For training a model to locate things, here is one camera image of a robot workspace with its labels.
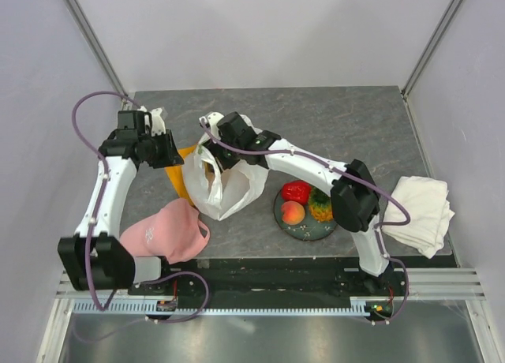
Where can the orange cloth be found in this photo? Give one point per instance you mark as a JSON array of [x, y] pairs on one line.
[[176, 177]]

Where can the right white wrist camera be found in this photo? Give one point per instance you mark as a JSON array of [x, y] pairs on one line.
[[211, 121]]

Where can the pink cap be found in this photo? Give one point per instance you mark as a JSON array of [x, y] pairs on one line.
[[175, 232]]

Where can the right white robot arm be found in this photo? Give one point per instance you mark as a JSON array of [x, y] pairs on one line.
[[349, 186]]

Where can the fake peach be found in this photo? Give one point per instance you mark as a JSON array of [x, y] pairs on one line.
[[293, 213]]

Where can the blue ceramic plate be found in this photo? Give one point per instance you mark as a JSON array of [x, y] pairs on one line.
[[309, 229]]

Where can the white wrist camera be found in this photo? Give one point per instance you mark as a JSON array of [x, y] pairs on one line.
[[211, 121], [154, 120]]

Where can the slotted cable duct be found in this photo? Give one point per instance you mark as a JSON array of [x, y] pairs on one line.
[[152, 307]]

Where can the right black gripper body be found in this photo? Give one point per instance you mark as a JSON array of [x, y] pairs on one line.
[[227, 157]]

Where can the fake fruit green leaves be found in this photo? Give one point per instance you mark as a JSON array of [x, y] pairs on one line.
[[320, 205]]

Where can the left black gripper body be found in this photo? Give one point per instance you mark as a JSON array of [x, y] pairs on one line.
[[159, 150]]

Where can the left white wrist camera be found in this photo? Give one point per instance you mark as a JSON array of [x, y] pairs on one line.
[[154, 120]]

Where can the fake red bell pepper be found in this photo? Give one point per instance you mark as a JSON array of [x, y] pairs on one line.
[[298, 191]]

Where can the right aluminium frame post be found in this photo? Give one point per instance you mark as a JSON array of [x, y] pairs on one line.
[[441, 28]]

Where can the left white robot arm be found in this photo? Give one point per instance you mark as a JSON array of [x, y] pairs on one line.
[[94, 257]]

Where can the white plastic bag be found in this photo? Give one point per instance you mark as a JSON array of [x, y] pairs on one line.
[[220, 193]]

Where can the left aluminium frame post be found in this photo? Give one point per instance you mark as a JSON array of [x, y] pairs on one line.
[[87, 31]]

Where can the aluminium frame post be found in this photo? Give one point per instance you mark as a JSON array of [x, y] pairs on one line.
[[87, 31], [441, 28]]

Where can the white folded towel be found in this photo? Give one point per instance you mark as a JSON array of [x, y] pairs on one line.
[[425, 199]]

